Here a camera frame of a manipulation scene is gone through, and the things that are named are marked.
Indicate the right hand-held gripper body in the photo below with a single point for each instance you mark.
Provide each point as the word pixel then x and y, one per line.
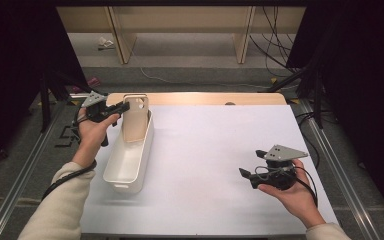
pixel 280 180

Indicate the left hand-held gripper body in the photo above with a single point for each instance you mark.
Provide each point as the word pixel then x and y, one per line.
pixel 95 100

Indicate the beige phone case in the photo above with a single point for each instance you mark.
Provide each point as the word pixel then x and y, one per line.
pixel 135 123

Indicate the white plastic storage box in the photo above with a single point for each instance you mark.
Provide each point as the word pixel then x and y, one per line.
pixel 126 163

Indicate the person's right hand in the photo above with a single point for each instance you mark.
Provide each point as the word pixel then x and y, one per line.
pixel 296 200

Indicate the person's left hand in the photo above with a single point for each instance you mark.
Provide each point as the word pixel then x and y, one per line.
pixel 91 136

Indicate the pink floor object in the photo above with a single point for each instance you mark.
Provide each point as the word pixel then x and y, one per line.
pixel 93 81

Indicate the white table mat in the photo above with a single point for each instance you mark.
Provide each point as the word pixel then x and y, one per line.
pixel 213 150

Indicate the black metal stand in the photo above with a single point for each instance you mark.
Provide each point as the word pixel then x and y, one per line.
pixel 45 106
pixel 318 100

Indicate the crumpled white paper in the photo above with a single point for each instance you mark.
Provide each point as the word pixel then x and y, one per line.
pixel 105 42

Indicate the dark round table grommet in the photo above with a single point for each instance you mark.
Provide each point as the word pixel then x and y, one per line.
pixel 230 103

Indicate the dark curtain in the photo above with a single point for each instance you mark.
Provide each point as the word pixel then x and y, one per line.
pixel 13 66
pixel 363 83

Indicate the beige wooden desk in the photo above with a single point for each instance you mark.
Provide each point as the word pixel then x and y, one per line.
pixel 180 18

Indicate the aluminium floor rail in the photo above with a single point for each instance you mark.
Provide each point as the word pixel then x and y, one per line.
pixel 340 173
pixel 23 180

